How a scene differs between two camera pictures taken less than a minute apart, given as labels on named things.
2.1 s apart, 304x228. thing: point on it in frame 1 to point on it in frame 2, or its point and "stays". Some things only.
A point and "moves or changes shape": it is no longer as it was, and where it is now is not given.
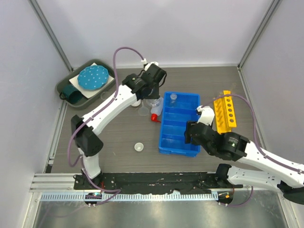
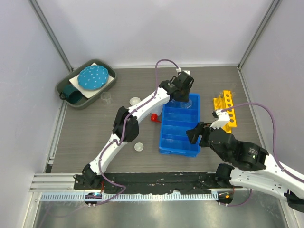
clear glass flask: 150,102 moves or changes shape
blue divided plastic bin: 178,109 stays
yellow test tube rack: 224,113 stays
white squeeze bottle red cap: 156,109 stays
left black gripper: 155,95 to 186,98
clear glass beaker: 105,95 stays
